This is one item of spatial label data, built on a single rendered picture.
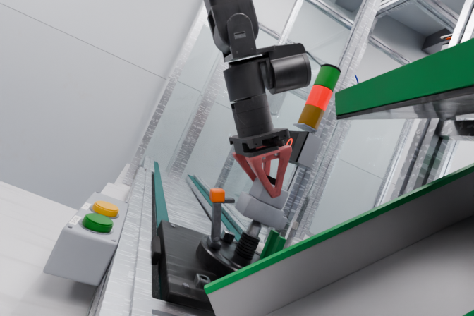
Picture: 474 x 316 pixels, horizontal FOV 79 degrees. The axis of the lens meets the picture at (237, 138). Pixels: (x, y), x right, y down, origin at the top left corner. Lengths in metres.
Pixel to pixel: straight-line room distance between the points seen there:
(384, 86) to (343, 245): 0.14
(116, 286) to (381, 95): 0.29
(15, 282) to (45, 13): 2.77
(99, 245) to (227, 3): 0.36
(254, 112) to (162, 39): 2.44
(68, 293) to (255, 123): 0.35
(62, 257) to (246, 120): 0.30
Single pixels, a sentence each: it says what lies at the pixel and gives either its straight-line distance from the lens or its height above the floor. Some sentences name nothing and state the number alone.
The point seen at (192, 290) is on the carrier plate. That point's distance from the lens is 0.36.
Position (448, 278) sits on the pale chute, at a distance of 0.26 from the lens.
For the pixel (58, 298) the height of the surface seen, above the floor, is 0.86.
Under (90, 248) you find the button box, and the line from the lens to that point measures 0.43.
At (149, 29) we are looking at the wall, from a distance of 2.87.
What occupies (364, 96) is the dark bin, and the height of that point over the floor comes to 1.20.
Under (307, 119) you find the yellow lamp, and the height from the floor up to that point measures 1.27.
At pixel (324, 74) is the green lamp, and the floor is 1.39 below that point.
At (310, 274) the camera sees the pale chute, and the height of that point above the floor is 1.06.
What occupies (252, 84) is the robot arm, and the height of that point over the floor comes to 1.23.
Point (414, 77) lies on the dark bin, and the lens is 0.19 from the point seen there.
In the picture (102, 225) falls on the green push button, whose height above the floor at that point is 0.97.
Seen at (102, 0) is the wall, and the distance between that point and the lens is 3.04.
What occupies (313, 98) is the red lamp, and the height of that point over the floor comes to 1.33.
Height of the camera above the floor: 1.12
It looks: 4 degrees up
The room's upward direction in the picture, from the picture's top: 23 degrees clockwise
